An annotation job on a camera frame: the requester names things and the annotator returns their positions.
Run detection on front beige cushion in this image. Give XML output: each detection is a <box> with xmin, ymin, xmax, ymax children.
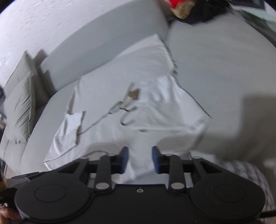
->
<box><xmin>4</xmin><ymin>71</ymin><xmax>36</xmax><ymax>144</ymax></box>

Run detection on dark window frame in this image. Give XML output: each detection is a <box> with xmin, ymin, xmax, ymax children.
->
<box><xmin>231</xmin><ymin>1</ymin><xmax>275</xmax><ymax>47</ymax></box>

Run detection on white t-shirt with script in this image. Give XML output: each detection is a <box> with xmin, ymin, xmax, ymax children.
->
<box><xmin>44</xmin><ymin>34</ymin><xmax>210</xmax><ymax>183</ymax></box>

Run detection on beige cushion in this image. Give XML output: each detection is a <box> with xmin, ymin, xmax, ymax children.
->
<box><xmin>4</xmin><ymin>51</ymin><xmax>49</xmax><ymax>108</ymax></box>
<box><xmin>4</xmin><ymin>71</ymin><xmax>36</xmax><ymax>144</ymax></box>

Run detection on tan folded garment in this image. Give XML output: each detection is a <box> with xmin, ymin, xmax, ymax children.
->
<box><xmin>171</xmin><ymin>1</ymin><xmax>196</xmax><ymax>20</ymax></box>

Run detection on rear beige cushion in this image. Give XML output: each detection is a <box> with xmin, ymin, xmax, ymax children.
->
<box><xmin>4</xmin><ymin>51</ymin><xmax>49</xmax><ymax>108</ymax></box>

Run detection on red folded garment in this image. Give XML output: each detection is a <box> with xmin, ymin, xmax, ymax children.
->
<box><xmin>168</xmin><ymin>0</ymin><xmax>186</xmax><ymax>9</ymax></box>

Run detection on houndstooth patterned trousers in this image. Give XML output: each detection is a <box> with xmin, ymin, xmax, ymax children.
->
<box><xmin>219</xmin><ymin>161</ymin><xmax>275</xmax><ymax>211</ymax></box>

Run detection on black cable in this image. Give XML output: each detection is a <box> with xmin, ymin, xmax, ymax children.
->
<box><xmin>260</xmin><ymin>210</ymin><xmax>276</xmax><ymax>219</ymax></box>

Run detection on person's left hand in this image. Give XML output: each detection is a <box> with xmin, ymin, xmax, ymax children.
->
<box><xmin>0</xmin><ymin>206</ymin><xmax>22</xmax><ymax>224</ymax></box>

